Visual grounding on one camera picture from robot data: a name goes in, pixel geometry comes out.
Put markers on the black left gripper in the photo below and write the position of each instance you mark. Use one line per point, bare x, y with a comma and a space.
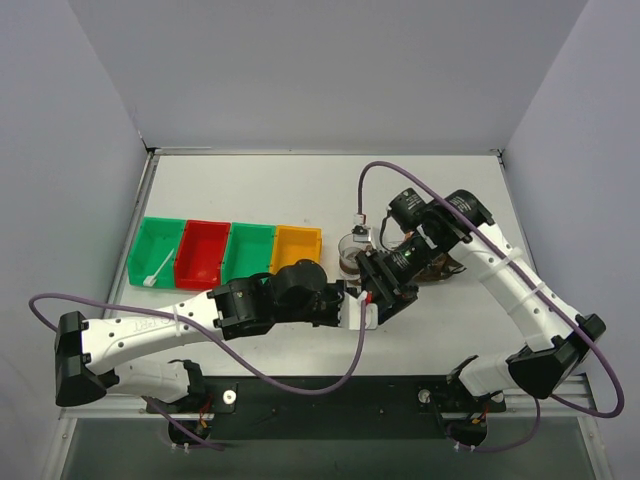
297, 293

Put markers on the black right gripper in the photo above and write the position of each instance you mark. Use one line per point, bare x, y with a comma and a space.
372, 269

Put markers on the clear glass cup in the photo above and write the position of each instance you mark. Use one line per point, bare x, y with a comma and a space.
349, 247

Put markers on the white toothbrush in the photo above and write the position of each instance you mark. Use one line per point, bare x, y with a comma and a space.
163, 274

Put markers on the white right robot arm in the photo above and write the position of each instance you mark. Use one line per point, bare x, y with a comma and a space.
553, 334

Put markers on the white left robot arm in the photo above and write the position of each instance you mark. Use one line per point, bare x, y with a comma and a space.
94, 357

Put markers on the dark wooden oval tray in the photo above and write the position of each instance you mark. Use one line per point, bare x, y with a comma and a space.
440, 272

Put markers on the yellow bin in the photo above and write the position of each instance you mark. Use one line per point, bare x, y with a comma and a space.
292, 243

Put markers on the green bin with cups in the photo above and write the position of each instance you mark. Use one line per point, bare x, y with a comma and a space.
248, 251

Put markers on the red bin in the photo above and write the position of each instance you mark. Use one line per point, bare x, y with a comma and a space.
200, 255

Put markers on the green bin with toothbrushes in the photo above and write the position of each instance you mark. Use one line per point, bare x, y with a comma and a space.
155, 238

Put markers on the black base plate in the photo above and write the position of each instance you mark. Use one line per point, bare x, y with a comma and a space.
405, 407

